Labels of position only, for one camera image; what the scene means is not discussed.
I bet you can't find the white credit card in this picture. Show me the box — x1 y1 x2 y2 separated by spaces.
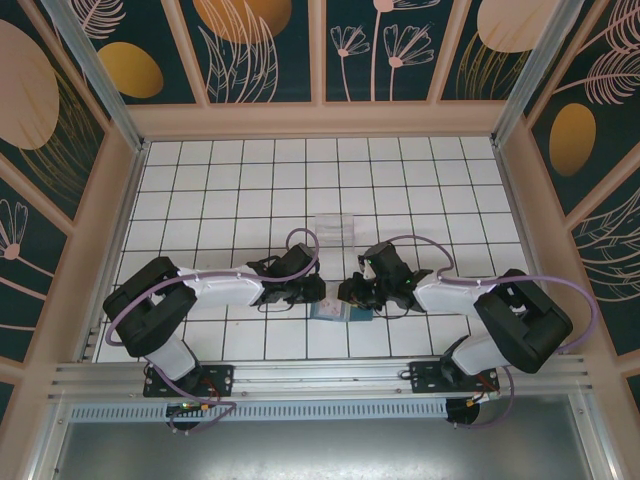
319 298 349 321

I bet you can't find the teal card holder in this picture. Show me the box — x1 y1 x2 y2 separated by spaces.
308 298 375 325

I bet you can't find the grey metal sheet panel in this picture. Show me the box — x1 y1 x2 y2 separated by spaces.
29 394 616 480

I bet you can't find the small controller circuit board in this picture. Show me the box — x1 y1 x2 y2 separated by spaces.
166 399 211 417

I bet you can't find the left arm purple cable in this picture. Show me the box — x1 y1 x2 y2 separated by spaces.
106 227 321 436

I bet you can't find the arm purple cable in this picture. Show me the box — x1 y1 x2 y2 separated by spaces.
106 227 321 436
387 233 599 431

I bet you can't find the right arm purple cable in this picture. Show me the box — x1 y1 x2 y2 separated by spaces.
387 233 599 431

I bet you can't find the thin black cable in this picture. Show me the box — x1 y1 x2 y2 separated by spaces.
373 299 415 319
256 297 297 316

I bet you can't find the aluminium mounting rail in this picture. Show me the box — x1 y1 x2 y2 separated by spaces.
47 353 594 401

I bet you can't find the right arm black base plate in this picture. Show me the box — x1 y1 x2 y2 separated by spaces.
407 360 501 394

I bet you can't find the slotted grey cable duct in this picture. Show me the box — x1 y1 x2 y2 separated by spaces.
67 398 450 422

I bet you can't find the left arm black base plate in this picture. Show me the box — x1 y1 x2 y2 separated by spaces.
143 363 236 399

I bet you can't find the aluminium side rail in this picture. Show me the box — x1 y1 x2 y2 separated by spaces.
74 142 151 362
492 142 571 354

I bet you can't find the aluminium frame post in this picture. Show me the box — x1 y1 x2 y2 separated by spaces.
489 0 586 146
39 0 151 151

